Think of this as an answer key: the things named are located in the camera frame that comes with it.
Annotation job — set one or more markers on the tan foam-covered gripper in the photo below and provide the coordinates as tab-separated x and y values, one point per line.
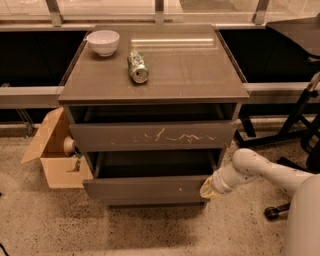
217	184

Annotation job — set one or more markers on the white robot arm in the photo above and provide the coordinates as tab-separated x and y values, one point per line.
303	223

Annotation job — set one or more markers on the grey scratched top drawer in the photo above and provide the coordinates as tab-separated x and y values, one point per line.
152	136

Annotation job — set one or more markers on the grey drawer cabinet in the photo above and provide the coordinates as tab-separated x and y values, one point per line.
191	79

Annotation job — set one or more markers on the black office chair base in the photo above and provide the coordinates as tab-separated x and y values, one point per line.
275	202

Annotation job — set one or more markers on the green soda can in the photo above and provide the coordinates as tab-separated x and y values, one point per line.
138	69

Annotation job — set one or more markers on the open cardboard box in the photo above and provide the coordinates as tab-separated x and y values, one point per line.
47	146

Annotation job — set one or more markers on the white round object in box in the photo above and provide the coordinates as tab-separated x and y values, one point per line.
68	146

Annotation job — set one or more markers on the white bowl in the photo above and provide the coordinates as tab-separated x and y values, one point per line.
103	42

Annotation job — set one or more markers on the metal window rail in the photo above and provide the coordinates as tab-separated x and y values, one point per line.
30	97

